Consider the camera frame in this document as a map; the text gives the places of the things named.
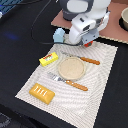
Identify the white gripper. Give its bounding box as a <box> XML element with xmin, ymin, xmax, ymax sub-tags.
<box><xmin>69</xmin><ymin>12</ymin><xmax>110</xmax><ymax>46</ymax></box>

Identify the yellow butter box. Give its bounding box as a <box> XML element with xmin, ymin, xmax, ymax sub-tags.
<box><xmin>39</xmin><ymin>52</ymin><xmax>58</xmax><ymax>66</ymax></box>

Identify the orange bread loaf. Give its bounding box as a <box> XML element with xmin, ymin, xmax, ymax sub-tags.
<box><xmin>29</xmin><ymin>83</ymin><xmax>55</xmax><ymax>104</ymax></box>

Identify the red tomato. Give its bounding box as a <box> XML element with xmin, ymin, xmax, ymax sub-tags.
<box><xmin>84</xmin><ymin>41</ymin><xmax>93</xmax><ymax>47</ymax></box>

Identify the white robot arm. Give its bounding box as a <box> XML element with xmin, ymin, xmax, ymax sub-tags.
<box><xmin>59</xmin><ymin>0</ymin><xmax>111</xmax><ymax>47</ymax></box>

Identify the small grey pot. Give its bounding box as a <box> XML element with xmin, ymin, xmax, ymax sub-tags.
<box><xmin>62</xmin><ymin>9</ymin><xmax>72</xmax><ymax>21</ymax></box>

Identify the beige bowl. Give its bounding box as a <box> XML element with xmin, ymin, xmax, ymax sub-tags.
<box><xmin>121</xmin><ymin>7</ymin><xmax>128</xmax><ymax>30</ymax></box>

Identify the round beige plate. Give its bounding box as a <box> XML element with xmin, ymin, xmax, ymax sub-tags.
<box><xmin>58</xmin><ymin>57</ymin><xmax>86</xmax><ymax>80</ymax></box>

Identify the woven beige placemat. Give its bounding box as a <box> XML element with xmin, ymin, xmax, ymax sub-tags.
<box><xmin>16</xmin><ymin>42</ymin><xmax>117</xmax><ymax>128</ymax></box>

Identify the knife with wooden handle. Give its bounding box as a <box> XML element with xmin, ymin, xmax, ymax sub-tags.
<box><xmin>61</xmin><ymin>51</ymin><xmax>100</xmax><ymax>65</ymax></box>

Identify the fork with wooden handle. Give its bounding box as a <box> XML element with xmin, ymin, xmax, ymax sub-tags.
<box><xmin>48</xmin><ymin>72</ymin><xmax>88</xmax><ymax>91</ymax></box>

